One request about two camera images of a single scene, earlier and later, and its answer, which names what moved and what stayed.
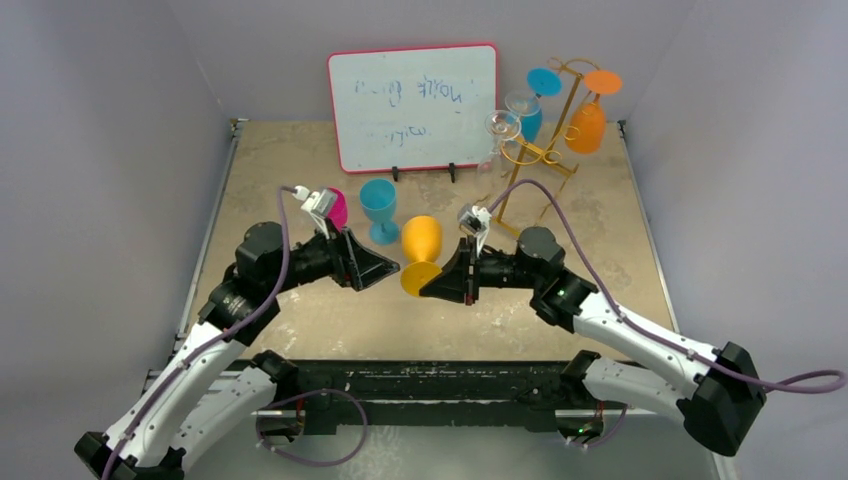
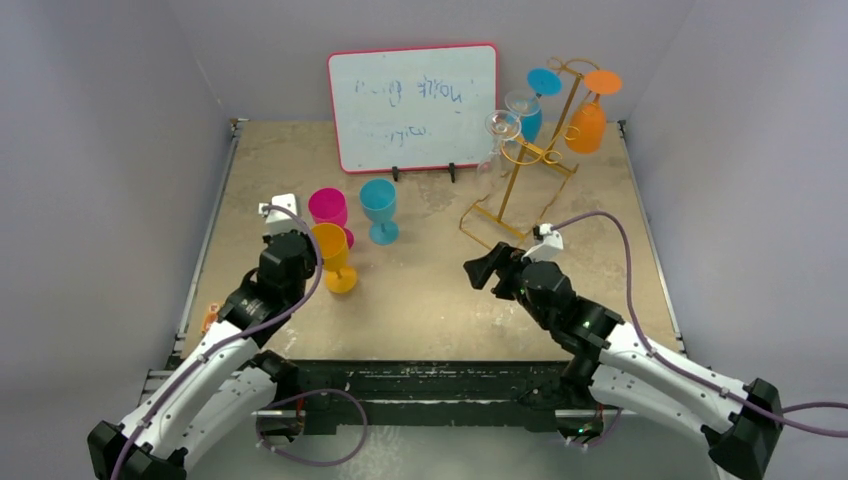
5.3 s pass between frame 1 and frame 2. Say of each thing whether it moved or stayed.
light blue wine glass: stayed
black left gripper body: moved
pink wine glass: stayed
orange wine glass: stayed
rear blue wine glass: stayed
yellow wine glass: moved
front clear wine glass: stayed
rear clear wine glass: stayed
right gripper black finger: moved
